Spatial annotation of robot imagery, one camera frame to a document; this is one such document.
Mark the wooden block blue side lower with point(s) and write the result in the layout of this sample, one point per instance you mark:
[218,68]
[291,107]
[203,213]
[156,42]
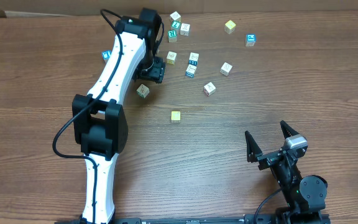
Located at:
[191,70]

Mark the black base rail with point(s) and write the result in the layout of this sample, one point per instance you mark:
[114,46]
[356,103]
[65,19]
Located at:
[197,220]

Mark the wooden block red edge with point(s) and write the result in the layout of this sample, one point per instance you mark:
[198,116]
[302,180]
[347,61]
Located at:
[209,89]

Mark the wooden block blue side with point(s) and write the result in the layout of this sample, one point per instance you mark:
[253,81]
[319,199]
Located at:
[191,70]
[193,58]

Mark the green letter L block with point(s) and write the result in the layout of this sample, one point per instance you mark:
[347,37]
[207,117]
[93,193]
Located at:
[175,25]

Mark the yellow block top right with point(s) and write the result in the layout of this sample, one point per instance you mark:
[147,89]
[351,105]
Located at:
[229,27]

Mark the green letter R block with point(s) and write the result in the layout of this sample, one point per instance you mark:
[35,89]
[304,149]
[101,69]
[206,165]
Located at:
[172,36]

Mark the cardboard box edge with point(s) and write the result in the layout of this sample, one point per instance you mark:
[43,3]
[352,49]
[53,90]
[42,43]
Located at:
[9,14]

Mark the blue block far left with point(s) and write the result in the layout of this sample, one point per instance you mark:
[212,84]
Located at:
[106,55]

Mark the wooden block letter X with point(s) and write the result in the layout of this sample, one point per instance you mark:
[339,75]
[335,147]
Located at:
[185,29]

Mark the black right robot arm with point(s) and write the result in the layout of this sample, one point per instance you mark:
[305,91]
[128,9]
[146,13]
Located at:
[305,196]

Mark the wooden block top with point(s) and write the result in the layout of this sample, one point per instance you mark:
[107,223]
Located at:
[175,16]

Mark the wooden block yellow side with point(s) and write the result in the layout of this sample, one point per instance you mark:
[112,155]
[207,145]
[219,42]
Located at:
[171,57]

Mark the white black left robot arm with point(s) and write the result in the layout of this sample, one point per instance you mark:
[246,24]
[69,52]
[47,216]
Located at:
[99,120]

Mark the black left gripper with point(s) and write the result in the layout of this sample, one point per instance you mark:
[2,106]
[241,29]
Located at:
[153,73]

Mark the wooden block blue side upper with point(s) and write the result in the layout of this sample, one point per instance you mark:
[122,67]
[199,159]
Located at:
[193,58]

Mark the yellow wooden block centre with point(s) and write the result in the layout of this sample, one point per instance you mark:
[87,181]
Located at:
[175,116]

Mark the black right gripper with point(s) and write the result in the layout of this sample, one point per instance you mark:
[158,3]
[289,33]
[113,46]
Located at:
[272,156]

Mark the blue letter P block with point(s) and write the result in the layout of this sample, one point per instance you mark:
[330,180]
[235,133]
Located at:
[250,40]

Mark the wooden block green bottom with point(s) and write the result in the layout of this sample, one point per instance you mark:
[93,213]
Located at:
[143,91]

